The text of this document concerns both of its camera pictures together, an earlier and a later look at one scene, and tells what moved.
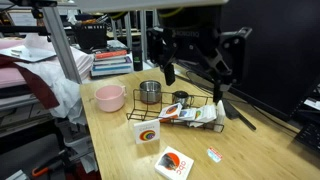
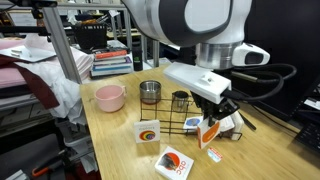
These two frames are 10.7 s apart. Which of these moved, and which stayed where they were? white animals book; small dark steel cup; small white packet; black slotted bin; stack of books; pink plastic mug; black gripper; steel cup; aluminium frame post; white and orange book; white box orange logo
Moved: white animals book; white and orange book; black gripper
Stayed: steel cup; small white packet; pink plastic mug; black slotted bin; aluminium frame post; stack of books; small dark steel cup; white box orange logo
